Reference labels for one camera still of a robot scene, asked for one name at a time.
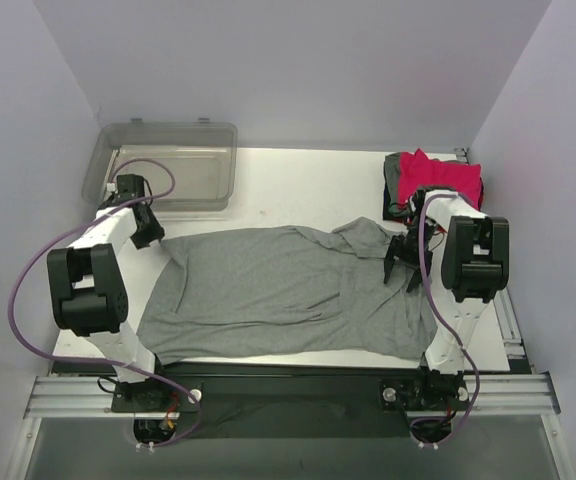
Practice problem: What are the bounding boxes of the grey t-shirt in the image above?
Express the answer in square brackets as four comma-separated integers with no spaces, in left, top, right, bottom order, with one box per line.
[138,217,437,364]
[383,152,401,207]

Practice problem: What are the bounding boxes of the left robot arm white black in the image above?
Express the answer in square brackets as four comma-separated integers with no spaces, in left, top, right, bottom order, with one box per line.
[47,202,171,412]

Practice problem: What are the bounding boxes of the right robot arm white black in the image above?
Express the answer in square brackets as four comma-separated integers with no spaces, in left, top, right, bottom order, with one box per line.
[383,187,510,375]

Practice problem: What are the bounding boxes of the folded grey t-shirt in stack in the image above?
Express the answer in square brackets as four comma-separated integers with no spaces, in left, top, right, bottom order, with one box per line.
[383,152,401,207]

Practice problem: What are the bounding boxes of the clear plastic bin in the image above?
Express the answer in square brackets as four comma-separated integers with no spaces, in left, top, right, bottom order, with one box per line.
[82,119,238,212]

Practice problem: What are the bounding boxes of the folded magenta t-shirt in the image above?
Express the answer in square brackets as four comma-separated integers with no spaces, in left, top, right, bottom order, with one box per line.
[395,149,483,208]

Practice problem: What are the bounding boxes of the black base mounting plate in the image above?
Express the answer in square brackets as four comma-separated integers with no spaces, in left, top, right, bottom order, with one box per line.
[111,362,472,443]

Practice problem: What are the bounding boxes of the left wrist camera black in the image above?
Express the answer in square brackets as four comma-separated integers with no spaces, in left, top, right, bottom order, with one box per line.
[98,174,152,210]

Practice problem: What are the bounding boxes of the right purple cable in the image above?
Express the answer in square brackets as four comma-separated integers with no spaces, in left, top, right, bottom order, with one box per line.
[410,192,482,444]

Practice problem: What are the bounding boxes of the purple cable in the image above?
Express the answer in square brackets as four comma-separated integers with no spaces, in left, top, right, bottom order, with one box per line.
[7,157,204,446]
[410,192,482,444]

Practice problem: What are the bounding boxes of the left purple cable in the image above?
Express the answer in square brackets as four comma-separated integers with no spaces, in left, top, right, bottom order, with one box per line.
[7,157,204,446]

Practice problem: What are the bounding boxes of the aluminium frame rail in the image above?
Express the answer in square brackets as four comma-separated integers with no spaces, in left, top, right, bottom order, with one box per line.
[22,375,134,419]

